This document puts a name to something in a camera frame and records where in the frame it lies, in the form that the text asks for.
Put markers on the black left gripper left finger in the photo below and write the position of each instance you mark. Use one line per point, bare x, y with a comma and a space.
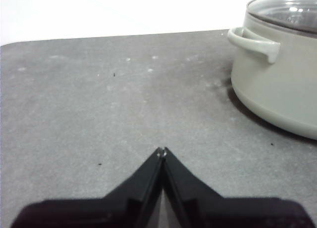
119, 210

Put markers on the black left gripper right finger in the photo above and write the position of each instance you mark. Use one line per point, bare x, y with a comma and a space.
218, 213

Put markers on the glass lid with green knob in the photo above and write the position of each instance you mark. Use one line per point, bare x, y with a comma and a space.
284, 9

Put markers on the pale green electric pot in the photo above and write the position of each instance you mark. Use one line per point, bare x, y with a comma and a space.
275, 89

